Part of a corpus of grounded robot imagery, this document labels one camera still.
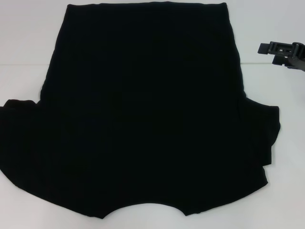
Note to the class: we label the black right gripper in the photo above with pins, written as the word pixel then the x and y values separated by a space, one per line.
pixel 299 57

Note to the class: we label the black shirt with FREE print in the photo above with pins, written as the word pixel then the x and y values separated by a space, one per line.
pixel 143 107

